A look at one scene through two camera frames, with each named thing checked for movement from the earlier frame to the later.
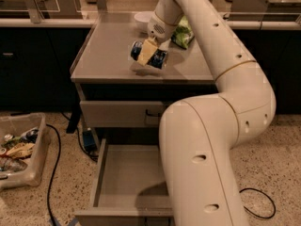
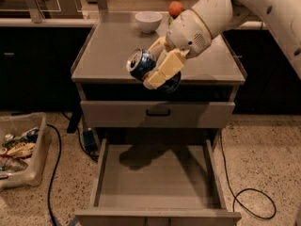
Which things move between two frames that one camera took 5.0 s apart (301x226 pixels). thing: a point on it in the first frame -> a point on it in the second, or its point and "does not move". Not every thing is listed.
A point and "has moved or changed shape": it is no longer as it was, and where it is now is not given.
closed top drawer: x=122 y=113 does not move
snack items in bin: x=15 y=150 does not move
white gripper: x=159 y=29 -> x=187 y=34
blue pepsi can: x=157 y=59 has moved or changed shape
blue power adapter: x=89 y=140 does not move
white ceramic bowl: x=142 y=20 does not move
